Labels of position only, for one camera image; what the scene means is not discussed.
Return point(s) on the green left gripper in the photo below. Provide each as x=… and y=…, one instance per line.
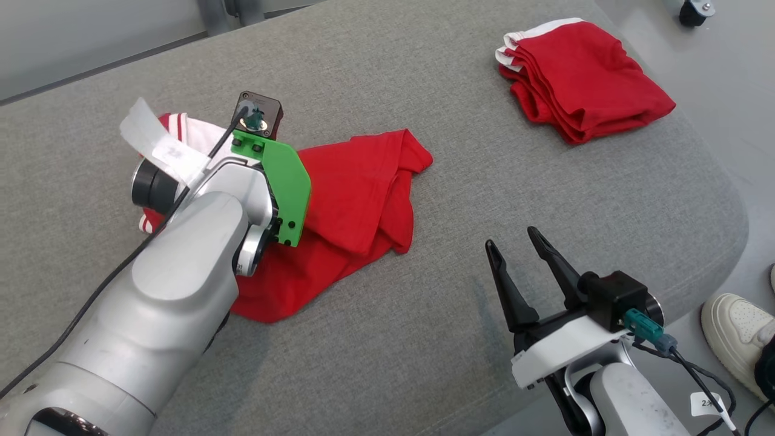
x=287, y=188

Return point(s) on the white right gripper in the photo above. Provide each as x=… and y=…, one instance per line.
x=563, y=348

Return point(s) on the red jersey with white sleeves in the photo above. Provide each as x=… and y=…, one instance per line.
x=357, y=194

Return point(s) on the red shirt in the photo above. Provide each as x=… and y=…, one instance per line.
x=581, y=79

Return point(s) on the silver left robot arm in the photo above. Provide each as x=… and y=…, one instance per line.
x=151, y=315

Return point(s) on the white sneaker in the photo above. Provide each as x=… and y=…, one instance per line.
x=729, y=333

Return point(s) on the black caster wheel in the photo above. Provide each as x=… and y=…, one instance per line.
x=695, y=12

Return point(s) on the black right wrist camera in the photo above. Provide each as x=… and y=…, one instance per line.
x=611, y=297

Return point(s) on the teal left camera connector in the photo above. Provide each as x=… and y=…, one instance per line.
x=255, y=116

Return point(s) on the teal camera connector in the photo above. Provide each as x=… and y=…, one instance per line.
x=255, y=116
x=648, y=330

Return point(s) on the teal right camera connector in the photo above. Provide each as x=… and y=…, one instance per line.
x=648, y=330

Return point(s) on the grey partition post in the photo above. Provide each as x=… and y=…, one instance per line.
x=215, y=15
x=248, y=11

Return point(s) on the grey partition base rail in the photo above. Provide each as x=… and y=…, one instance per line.
x=91, y=71

